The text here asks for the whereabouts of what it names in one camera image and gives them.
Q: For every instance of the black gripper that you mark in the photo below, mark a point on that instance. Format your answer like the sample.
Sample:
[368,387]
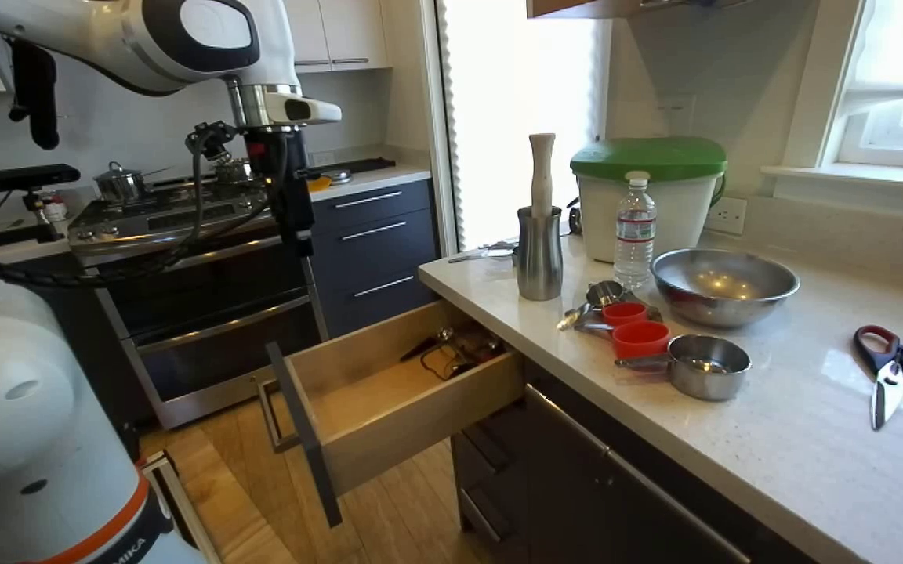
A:
[285,167]

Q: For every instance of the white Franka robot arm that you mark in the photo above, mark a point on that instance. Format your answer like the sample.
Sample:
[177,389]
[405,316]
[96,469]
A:
[108,32]

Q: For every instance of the dark drawer cabinet beside stove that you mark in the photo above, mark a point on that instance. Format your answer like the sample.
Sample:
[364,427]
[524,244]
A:
[374,255]

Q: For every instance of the wooden drawer with dark front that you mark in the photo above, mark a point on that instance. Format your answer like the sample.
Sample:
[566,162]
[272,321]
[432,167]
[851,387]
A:
[368,403]

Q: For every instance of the dark oven with stove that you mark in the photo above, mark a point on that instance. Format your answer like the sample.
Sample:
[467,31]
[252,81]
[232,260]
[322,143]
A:
[211,316]

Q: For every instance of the steel kettle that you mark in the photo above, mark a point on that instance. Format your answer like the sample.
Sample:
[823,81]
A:
[119,185]

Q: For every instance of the white upper cabinet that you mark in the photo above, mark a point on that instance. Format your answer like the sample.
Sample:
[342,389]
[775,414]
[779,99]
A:
[338,32]

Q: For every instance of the stainless steel cup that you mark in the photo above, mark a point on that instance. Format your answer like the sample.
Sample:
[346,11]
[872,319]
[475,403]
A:
[540,262]

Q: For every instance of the wooden pestle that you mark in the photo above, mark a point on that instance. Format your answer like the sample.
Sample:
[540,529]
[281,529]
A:
[544,173]

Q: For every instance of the white glass door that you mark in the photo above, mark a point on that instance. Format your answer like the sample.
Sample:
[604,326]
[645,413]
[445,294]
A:
[515,84]

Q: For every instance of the black oven mitt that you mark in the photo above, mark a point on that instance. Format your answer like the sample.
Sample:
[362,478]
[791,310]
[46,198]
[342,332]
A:
[35,96]

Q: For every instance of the steel measuring spoons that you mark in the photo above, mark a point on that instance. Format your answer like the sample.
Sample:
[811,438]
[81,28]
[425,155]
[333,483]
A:
[604,295]

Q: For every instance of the small red measuring cup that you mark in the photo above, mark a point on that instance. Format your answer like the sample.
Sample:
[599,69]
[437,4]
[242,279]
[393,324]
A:
[624,313]

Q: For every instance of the clear plastic water bottle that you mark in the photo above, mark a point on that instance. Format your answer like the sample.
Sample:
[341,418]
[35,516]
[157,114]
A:
[634,237]

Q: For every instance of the large red measuring cup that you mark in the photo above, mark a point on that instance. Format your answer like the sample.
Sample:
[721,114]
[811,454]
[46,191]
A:
[640,339]

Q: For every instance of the dark kitchen counter cabinet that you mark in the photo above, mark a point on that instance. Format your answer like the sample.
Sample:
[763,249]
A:
[579,490]

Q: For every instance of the stainless steel mixing bowl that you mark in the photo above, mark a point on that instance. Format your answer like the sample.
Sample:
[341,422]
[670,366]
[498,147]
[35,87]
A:
[721,285]

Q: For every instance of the steel measuring cup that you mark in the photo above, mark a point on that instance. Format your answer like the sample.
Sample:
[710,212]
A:
[708,369]

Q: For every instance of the black stereo camera bar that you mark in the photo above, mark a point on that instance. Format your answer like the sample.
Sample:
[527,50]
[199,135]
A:
[22,176]

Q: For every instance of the white wall outlet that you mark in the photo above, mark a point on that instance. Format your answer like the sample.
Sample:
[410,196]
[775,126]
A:
[730,214]

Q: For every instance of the window with white frame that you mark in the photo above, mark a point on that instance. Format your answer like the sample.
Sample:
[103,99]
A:
[891,65]

